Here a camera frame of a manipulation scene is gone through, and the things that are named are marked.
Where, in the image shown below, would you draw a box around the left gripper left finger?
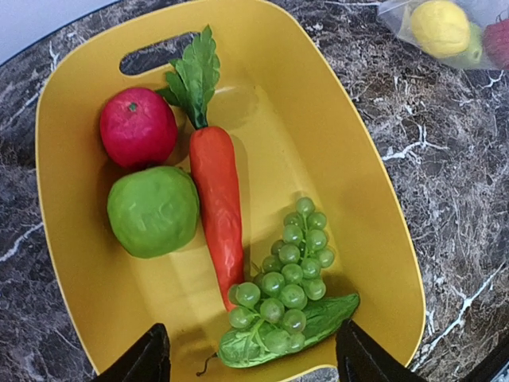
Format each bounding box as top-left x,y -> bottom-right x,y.
92,323 -> 171,382

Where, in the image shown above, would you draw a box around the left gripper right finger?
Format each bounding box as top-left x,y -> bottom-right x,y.
336,319 -> 425,382

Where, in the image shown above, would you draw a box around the green toy grapes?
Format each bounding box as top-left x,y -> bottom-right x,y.
228,197 -> 335,329

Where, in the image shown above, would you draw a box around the green toy apple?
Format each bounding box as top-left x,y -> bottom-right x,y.
107,166 -> 200,259

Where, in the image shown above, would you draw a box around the red toy apple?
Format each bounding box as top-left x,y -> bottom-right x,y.
99,87 -> 178,170

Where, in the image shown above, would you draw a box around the yellow plastic basket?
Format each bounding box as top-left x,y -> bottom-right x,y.
36,1 -> 425,381

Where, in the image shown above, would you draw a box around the green toy pear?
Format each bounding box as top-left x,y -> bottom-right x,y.
458,22 -> 484,68

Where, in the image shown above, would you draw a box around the yellow toy lemon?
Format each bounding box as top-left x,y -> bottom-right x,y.
410,1 -> 470,59

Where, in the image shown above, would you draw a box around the clear dotted zip bag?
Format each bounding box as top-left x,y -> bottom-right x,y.
378,1 -> 508,70

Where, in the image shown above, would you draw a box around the red toy tomato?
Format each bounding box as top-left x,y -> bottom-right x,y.
483,18 -> 509,70

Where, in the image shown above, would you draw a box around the orange toy carrot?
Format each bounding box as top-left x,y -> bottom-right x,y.
189,127 -> 244,311

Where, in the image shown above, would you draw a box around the green toy leafy vegetable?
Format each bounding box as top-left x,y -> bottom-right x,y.
157,25 -> 220,130

